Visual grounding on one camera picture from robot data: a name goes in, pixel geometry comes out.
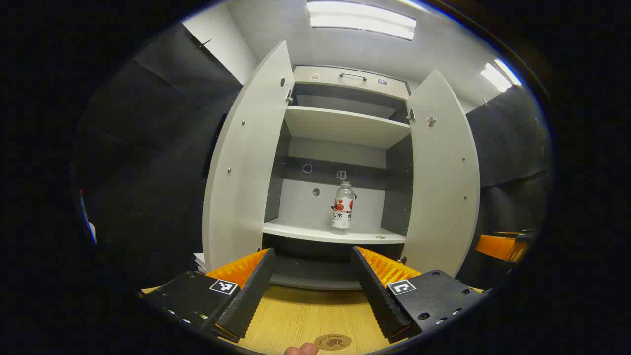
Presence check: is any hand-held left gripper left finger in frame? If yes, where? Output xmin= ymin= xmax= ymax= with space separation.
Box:
xmin=138 ymin=248 xmax=276 ymax=344

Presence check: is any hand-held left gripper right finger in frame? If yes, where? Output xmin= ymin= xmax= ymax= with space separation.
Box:
xmin=351 ymin=246 xmax=489 ymax=344

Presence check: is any round brown coaster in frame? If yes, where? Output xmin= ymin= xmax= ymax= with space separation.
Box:
xmin=314 ymin=334 xmax=353 ymax=351

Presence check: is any white cabinet door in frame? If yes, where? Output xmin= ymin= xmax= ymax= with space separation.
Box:
xmin=202 ymin=40 xmax=295 ymax=273
xmin=400 ymin=69 xmax=481 ymax=279

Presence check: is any clear bottle with red label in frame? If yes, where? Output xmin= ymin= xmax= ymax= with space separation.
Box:
xmin=330 ymin=181 xmax=355 ymax=235

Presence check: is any white cabinet shelf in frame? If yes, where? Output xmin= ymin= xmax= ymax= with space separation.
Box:
xmin=262 ymin=219 xmax=406 ymax=245
xmin=284 ymin=106 xmax=411 ymax=149

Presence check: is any white and grey cabinet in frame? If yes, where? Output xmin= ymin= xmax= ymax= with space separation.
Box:
xmin=261 ymin=65 xmax=415 ymax=291

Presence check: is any black backdrop cloth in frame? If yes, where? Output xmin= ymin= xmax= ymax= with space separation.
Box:
xmin=456 ymin=85 xmax=553 ymax=291
xmin=74 ymin=22 xmax=245 ymax=291

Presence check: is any rectangular ceiling light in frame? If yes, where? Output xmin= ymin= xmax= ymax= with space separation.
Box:
xmin=307 ymin=0 xmax=417 ymax=41
xmin=481 ymin=58 xmax=522 ymax=93

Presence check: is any white drawer front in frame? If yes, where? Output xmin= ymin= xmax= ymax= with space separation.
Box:
xmin=293 ymin=65 xmax=411 ymax=99

